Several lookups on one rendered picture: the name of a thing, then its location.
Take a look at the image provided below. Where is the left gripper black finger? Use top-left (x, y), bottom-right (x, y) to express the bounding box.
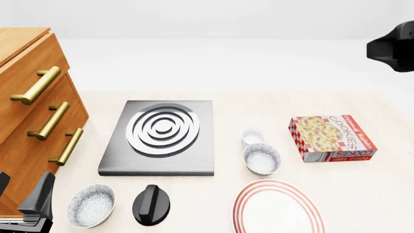
top-left (0, 171), bottom-right (12, 198)
top-left (17, 171), bottom-right (56, 219)

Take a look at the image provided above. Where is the red and white cookie box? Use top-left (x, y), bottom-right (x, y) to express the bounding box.
top-left (288, 115), bottom-right (378, 164)

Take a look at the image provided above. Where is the flat stove plate with rings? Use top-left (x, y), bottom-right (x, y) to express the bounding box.
top-left (98, 100), bottom-right (215, 177)

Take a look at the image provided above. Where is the wooden cabinet drawer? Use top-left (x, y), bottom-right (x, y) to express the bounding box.
top-left (0, 33), bottom-right (71, 144)
top-left (0, 71), bottom-right (86, 195)
top-left (0, 103), bottom-right (90, 218)

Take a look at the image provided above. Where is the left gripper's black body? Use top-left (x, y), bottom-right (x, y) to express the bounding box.
top-left (0, 213), bottom-right (54, 233)

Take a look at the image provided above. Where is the wooden cabinet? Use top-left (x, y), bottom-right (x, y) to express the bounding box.
top-left (0, 27), bottom-right (90, 219)

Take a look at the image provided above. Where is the round black stove knob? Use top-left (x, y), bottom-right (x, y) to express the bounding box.
top-left (131, 184), bottom-right (171, 227)

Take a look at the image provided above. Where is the white plate with red rings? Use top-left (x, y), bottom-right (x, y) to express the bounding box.
top-left (232, 179), bottom-right (327, 233)

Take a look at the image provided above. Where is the brass drawer handle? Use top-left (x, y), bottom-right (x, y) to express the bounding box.
top-left (27, 101), bottom-right (71, 142)
top-left (47, 128), bottom-right (84, 167)
top-left (9, 65), bottom-right (62, 106)

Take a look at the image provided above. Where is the small white ramekin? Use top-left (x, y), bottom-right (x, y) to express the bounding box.
top-left (241, 126), bottom-right (268, 150)

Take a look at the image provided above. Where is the patterned black and white bowl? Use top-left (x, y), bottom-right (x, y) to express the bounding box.
top-left (243, 142), bottom-right (282, 177)
top-left (67, 183), bottom-right (116, 229)

